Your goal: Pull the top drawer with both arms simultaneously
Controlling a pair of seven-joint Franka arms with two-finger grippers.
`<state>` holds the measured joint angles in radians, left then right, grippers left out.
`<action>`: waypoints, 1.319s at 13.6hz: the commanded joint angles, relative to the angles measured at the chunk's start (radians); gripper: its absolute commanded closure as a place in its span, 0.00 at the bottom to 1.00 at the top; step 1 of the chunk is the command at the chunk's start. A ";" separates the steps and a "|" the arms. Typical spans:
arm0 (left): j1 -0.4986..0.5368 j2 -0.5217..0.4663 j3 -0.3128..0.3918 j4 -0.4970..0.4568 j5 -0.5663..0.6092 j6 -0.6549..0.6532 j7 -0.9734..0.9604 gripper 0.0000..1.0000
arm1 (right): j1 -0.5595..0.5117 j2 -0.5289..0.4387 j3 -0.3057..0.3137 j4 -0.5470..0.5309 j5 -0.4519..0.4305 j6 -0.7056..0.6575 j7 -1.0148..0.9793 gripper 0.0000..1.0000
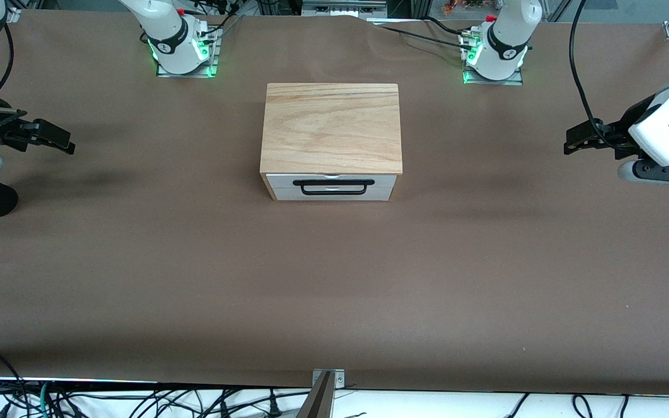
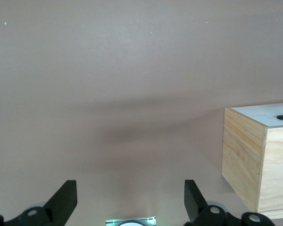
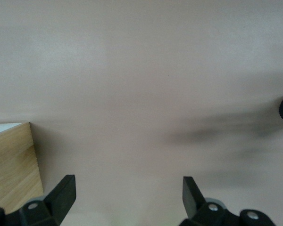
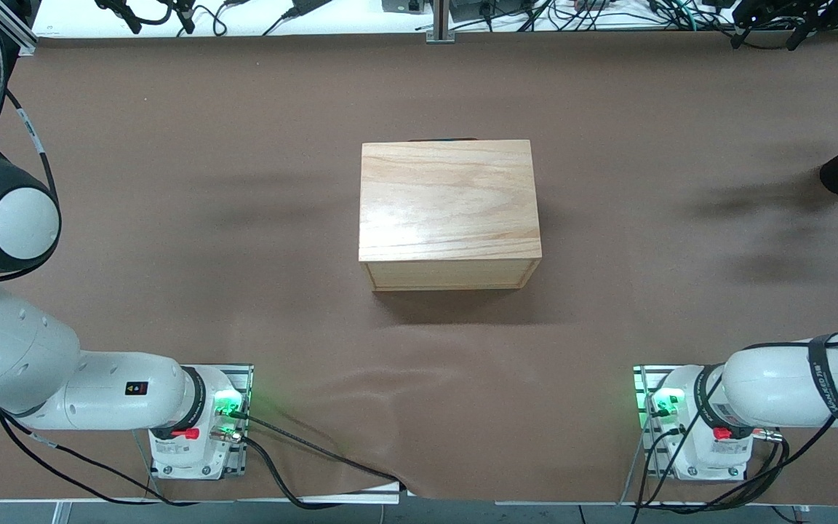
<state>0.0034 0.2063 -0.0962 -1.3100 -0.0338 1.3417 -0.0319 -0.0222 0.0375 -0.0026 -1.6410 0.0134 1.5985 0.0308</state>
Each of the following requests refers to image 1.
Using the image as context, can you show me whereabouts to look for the white-fronted drawer with handle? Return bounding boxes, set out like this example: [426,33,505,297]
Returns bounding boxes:
[267,174,397,188]

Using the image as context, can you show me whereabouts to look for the black drawer handle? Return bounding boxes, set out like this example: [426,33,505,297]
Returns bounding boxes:
[293,179,376,196]

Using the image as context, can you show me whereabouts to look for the wooden drawer cabinet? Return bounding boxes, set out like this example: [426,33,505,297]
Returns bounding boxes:
[260,83,403,203]

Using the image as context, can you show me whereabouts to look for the orange background items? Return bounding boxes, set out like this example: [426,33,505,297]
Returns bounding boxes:
[442,0,486,15]

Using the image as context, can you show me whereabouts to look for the grey background box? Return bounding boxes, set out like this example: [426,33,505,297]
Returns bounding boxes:
[303,0,387,17]

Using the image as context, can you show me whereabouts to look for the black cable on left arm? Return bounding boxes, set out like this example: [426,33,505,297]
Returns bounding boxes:
[569,0,617,143]

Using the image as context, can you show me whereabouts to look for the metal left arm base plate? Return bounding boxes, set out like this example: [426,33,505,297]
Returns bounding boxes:
[462,35,524,86]

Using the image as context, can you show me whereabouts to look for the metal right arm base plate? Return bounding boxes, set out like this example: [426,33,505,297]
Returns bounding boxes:
[156,32,219,78]

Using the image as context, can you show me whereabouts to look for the short black table cable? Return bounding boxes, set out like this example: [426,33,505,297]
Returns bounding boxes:
[423,16,464,35]

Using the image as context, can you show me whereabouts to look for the long black table cable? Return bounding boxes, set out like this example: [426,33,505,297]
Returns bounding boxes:
[378,26,469,48]

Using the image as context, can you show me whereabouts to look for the black cable at right base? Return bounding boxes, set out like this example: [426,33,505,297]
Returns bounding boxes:
[198,0,245,44]

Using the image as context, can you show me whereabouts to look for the green floor cable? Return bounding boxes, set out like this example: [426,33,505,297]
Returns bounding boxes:
[37,380,52,418]

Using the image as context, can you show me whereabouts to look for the small metal mounting bracket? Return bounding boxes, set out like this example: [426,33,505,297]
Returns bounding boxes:
[312,369,346,388]

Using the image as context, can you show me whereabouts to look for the dark camera mount post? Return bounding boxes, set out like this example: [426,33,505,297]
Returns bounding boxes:
[296,372,333,418]

